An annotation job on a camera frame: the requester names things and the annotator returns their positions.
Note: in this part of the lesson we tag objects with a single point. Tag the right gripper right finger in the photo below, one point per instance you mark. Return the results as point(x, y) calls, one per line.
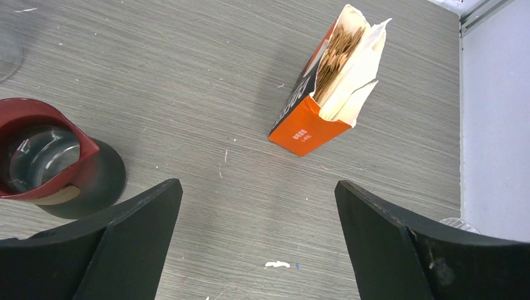
point(399, 254)

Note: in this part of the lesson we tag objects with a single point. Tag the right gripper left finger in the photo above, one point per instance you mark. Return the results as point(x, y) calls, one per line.
point(116, 253)

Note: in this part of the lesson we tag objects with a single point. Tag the clear glass dripper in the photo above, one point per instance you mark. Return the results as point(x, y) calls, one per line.
point(459, 223)

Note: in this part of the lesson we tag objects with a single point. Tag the red and black carafe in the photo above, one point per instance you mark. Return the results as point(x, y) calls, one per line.
point(48, 161)

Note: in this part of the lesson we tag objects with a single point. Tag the orange coffee filter box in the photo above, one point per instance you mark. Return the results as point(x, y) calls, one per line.
point(298, 128)

